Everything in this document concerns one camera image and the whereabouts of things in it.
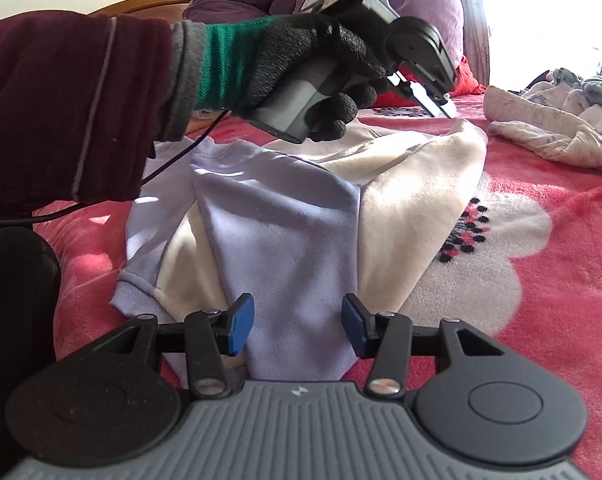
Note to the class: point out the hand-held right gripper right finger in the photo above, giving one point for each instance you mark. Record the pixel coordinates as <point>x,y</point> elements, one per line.
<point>353,325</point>

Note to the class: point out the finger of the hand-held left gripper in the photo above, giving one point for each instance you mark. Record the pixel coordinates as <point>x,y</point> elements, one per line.
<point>431,102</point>

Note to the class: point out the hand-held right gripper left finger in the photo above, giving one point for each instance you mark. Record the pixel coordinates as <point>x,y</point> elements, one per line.
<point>238,325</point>

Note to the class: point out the cream and lavender sweatshirt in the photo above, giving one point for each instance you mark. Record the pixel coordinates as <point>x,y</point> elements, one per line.
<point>281,220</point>

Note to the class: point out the person's left hand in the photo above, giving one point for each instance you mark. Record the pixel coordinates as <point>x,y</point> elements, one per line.
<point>281,50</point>

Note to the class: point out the red jacket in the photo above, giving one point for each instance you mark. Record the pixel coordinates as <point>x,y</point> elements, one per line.
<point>466,82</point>

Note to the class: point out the pink curtain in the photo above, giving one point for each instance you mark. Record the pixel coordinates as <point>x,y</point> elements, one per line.
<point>476,35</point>

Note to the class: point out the white quilted garment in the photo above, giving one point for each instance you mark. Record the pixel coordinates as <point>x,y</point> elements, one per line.
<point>541,130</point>

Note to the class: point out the grey fuzzy garment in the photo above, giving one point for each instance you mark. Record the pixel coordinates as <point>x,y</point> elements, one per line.
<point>596,87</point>

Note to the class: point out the pink floral blanket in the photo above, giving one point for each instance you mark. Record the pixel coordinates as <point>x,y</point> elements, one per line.
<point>556,285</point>

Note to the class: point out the wooden headboard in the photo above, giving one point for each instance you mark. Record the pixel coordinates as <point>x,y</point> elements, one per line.
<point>151,2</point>

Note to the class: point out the person's dark clothing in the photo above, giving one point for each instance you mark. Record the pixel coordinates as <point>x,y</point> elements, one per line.
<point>11,310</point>

